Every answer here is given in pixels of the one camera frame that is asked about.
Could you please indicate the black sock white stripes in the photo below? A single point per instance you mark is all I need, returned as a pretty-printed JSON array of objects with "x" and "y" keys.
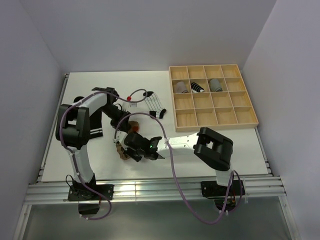
[{"x": 89, "y": 117}]

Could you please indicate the rolled light grey sock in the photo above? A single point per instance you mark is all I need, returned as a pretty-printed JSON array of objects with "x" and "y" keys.
[{"x": 180, "y": 88}]

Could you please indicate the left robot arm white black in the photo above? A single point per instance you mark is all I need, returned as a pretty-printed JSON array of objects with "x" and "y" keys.
[{"x": 65, "y": 128}]

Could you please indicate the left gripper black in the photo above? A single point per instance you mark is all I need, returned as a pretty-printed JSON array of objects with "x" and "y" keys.
[{"x": 122, "y": 123}]

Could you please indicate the white black striped sock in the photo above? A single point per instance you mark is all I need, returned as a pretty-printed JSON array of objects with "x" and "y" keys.
[{"x": 154, "y": 104}]

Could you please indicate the rolled black white sock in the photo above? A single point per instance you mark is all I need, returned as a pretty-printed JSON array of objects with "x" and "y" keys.
[{"x": 196, "y": 87}]

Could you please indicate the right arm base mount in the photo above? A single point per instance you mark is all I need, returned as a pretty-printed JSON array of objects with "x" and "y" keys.
[{"x": 212, "y": 191}]

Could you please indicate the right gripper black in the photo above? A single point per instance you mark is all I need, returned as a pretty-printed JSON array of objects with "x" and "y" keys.
[{"x": 138, "y": 159}]

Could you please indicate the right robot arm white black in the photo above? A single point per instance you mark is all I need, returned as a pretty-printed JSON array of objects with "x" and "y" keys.
[{"x": 213, "y": 148}]

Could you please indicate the rolled dark grey sock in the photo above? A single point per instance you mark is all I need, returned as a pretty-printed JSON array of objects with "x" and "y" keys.
[{"x": 215, "y": 85}]

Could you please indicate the wooden compartment tray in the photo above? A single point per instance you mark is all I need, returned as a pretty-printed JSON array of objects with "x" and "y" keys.
[{"x": 230, "y": 108}]

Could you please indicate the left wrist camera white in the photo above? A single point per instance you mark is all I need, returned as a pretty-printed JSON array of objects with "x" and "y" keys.
[{"x": 131, "y": 102}]

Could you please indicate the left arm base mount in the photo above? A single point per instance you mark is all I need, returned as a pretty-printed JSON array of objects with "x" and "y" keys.
[{"x": 89, "y": 202}]

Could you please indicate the beige orange argyle sock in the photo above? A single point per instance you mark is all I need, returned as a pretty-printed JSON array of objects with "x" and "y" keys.
[{"x": 134, "y": 127}]

